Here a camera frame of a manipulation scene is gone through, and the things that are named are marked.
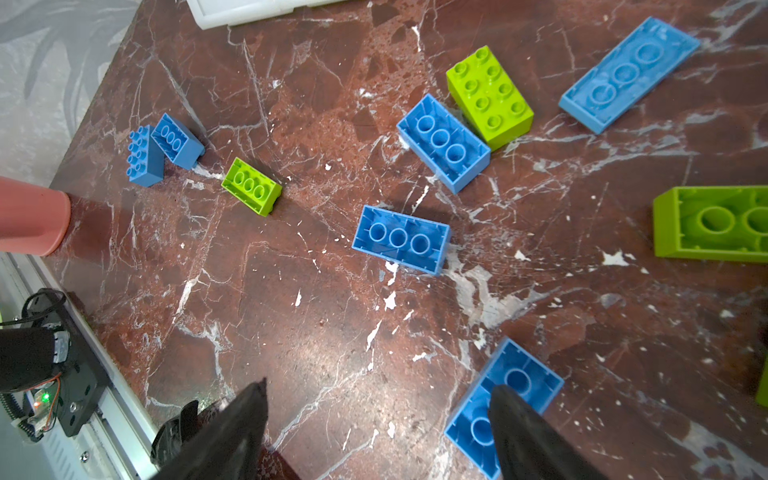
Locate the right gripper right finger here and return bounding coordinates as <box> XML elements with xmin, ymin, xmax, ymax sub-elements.
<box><xmin>488</xmin><ymin>385</ymin><xmax>606</xmax><ymax>480</ymax></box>

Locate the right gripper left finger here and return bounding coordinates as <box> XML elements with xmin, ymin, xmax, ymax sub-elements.
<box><xmin>154</xmin><ymin>379</ymin><xmax>268</xmax><ymax>479</ymax></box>

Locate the green lego brick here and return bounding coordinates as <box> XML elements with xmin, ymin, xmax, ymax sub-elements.
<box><xmin>221</xmin><ymin>157</ymin><xmax>282</xmax><ymax>217</ymax></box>
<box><xmin>755</xmin><ymin>358</ymin><xmax>768</xmax><ymax>408</ymax></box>
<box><xmin>446</xmin><ymin>46</ymin><xmax>534</xmax><ymax>151</ymax></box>
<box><xmin>653</xmin><ymin>185</ymin><xmax>767</xmax><ymax>264</ymax></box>

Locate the blue lego brick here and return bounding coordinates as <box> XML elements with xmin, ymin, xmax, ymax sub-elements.
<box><xmin>126</xmin><ymin>125</ymin><xmax>164</xmax><ymax>187</ymax></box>
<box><xmin>150</xmin><ymin>113</ymin><xmax>204</xmax><ymax>170</ymax></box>
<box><xmin>559</xmin><ymin>17</ymin><xmax>700</xmax><ymax>134</ymax></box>
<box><xmin>444</xmin><ymin>338</ymin><xmax>565</xmax><ymax>479</ymax></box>
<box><xmin>352</xmin><ymin>205</ymin><xmax>451</xmax><ymax>275</ymax></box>
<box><xmin>397</xmin><ymin>94</ymin><xmax>491</xmax><ymax>194</ymax></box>

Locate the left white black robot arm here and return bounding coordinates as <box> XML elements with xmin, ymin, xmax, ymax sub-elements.
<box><xmin>0</xmin><ymin>328</ymin><xmax>60</xmax><ymax>393</ymax></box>

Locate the left green-lit circuit board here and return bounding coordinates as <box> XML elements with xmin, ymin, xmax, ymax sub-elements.
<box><xmin>18</xmin><ymin>381</ymin><xmax>59</xmax><ymax>443</ymax></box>

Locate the pink toy watering can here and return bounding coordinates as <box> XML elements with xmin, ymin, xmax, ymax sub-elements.
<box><xmin>1</xmin><ymin>176</ymin><xmax>71</xmax><ymax>257</ymax></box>

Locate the white three-compartment bin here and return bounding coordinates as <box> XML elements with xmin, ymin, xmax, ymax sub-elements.
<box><xmin>186</xmin><ymin>0</ymin><xmax>339</xmax><ymax>30</ymax></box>

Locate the aluminium front rail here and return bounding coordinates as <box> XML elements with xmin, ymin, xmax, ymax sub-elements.
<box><xmin>0</xmin><ymin>251</ymin><xmax>163</xmax><ymax>480</ymax></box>

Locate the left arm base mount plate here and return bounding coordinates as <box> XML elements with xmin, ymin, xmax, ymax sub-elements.
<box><xmin>22</xmin><ymin>288</ymin><xmax>111</xmax><ymax>437</ymax></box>

